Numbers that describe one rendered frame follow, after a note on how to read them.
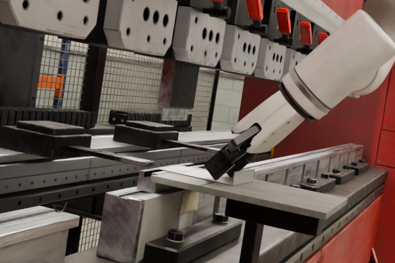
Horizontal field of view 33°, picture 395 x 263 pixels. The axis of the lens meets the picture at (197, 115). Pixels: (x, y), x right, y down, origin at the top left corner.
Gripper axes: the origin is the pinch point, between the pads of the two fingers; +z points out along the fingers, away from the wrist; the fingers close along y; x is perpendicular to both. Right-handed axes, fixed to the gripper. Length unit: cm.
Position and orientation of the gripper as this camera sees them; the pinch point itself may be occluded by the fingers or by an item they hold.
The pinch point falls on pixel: (225, 164)
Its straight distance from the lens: 105.5
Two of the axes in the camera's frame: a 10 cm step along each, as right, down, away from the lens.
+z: -7.0, 6.5, 3.1
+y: -4.2, -0.2, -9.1
